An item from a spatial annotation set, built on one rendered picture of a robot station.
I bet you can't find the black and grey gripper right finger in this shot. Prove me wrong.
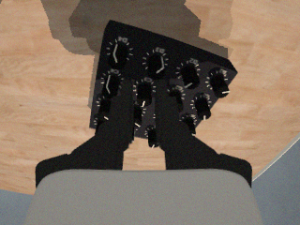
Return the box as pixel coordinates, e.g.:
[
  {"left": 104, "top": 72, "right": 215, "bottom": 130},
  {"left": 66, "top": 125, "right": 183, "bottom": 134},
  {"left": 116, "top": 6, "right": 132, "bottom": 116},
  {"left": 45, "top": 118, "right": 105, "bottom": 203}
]
[{"left": 155, "top": 80, "right": 252, "bottom": 188}]

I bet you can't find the black knob box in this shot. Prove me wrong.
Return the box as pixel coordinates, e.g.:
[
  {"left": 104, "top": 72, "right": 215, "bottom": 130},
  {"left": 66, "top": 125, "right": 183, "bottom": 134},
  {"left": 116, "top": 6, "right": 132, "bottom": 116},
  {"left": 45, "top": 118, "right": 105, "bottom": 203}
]
[{"left": 89, "top": 20, "right": 238, "bottom": 148}]

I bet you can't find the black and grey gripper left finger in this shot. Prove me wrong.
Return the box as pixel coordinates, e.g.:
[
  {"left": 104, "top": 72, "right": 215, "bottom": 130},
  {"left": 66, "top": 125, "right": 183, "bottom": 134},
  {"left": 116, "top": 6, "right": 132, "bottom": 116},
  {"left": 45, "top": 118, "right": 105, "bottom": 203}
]
[{"left": 35, "top": 80, "right": 134, "bottom": 189}]

